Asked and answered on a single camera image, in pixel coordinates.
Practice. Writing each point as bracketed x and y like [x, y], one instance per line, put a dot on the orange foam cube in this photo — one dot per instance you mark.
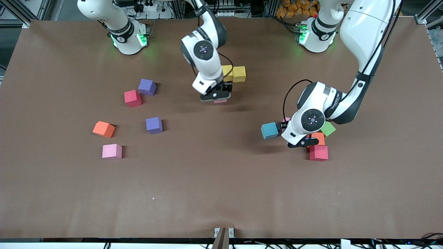
[322, 140]
[104, 129]

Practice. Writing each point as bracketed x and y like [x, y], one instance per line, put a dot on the blue foam cube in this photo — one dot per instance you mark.
[269, 130]

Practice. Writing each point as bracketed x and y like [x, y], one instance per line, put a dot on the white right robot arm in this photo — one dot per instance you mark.
[207, 69]

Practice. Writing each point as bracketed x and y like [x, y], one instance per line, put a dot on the white power strip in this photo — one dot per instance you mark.
[148, 7]
[232, 14]

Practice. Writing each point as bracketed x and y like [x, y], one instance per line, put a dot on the green foam cube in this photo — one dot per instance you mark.
[328, 129]

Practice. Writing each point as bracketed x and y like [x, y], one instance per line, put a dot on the grey metal camera bracket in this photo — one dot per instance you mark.
[224, 235]

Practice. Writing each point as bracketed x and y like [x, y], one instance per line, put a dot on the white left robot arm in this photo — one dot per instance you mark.
[363, 34]

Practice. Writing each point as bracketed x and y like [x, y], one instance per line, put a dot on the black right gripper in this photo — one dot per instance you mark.
[226, 87]

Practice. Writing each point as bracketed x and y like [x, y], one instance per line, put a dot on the yellow foam cube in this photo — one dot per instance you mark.
[228, 72]
[239, 74]

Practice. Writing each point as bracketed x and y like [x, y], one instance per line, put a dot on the bag of orange items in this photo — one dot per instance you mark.
[294, 8]

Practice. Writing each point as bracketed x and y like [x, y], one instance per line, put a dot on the purple foam cube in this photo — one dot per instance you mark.
[154, 125]
[147, 86]

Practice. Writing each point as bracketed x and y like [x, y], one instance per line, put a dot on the aluminium frame profile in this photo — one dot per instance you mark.
[34, 10]
[427, 14]

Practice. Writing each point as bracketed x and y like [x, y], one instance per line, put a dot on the red foam cube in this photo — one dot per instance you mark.
[132, 98]
[318, 153]

